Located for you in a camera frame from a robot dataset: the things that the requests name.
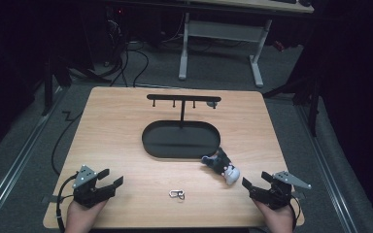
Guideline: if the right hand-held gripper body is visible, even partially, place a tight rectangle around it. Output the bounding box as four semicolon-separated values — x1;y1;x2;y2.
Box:
249;170;313;211

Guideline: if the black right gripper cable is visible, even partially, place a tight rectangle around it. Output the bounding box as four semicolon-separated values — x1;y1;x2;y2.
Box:
289;195;302;231

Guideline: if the bundle of black cables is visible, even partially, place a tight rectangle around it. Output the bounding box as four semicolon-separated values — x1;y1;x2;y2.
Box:
105;9;151;88

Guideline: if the person's right hand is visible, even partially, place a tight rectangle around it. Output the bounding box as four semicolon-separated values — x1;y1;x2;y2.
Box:
252;198;295;233

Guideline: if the aluminium floor rail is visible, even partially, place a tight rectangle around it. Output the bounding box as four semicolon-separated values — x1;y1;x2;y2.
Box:
0;86;66;224
295;105;358;233

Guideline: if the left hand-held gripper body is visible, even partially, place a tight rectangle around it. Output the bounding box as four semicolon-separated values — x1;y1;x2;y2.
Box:
72;164;117;209

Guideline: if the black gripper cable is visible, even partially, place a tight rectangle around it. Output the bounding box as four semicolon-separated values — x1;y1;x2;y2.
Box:
55;173;79;233
289;195;302;231

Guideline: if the black floor cable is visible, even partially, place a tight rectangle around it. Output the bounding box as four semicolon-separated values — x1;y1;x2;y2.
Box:
51;110;84;177

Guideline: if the silver metal carabiner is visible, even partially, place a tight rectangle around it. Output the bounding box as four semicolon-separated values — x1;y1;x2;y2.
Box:
168;188;187;201

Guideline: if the black metal stand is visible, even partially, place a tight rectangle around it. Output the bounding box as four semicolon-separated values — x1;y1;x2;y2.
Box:
261;76;323;137
41;56;74;117

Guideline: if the white-framed desk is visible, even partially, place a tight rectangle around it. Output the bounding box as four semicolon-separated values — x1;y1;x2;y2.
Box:
178;0;315;88

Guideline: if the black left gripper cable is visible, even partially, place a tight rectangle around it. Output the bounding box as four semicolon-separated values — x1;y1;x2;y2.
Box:
55;173;79;233

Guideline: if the black hook rack with oval tray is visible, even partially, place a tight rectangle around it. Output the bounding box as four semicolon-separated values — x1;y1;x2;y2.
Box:
141;93;222;160

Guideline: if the person's left hand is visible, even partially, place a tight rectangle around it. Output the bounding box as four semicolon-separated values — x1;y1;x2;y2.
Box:
65;199;109;233

